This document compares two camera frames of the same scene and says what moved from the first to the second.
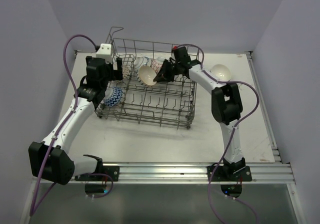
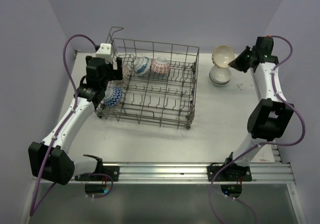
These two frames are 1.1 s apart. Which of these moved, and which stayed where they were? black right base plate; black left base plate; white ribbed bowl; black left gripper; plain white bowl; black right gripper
Moved: plain white bowl; black right gripper
Stayed: black left gripper; black left base plate; black right base plate; white ribbed bowl
